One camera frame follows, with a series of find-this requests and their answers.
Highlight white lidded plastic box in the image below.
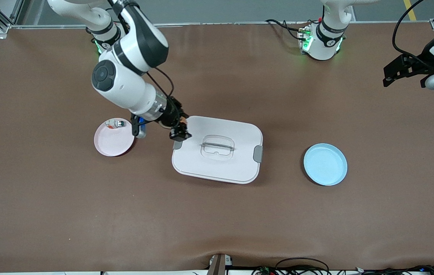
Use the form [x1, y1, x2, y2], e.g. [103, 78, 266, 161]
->
[172, 116, 264, 184]

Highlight pink round plate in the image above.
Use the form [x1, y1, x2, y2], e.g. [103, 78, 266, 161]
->
[94, 118, 136, 157]

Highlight brown table cover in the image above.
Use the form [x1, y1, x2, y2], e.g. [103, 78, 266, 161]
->
[0, 22, 434, 273]

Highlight light blue round plate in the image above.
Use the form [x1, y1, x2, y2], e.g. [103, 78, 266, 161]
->
[303, 143, 348, 186]

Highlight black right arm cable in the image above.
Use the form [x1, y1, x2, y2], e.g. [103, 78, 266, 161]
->
[144, 67, 175, 100]

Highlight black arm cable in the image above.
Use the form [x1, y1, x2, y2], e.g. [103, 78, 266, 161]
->
[144, 67, 175, 100]
[392, 0, 434, 68]

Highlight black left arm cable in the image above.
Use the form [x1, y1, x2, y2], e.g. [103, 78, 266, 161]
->
[392, 0, 434, 68]

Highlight clear box lid handle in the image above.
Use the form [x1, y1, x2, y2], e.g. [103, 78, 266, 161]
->
[201, 142, 235, 152]

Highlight black arm base cables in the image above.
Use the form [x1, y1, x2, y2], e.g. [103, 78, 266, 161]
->
[265, 18, 310, 40]

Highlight brown camera mount post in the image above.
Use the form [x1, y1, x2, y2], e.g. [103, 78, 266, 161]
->
[207, 253, 233, 275]

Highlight black looped cable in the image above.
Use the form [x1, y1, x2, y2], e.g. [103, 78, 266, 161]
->
[275, 257, 330, 275]

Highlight black cable bundle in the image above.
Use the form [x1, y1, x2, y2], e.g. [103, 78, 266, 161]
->
[355, 264, 434, 275]

